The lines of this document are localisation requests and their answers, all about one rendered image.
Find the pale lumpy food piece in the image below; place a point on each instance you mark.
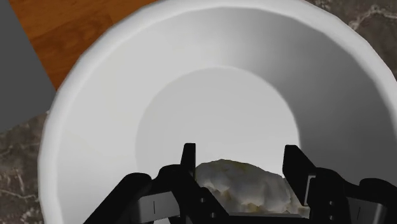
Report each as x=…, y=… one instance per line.
x=245, y=186

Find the white bowl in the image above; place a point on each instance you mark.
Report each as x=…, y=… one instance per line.
x=102, y=130

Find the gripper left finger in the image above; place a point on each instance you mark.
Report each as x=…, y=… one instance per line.
x=173, y=192

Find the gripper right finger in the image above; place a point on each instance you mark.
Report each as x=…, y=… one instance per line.
x=328, y=192

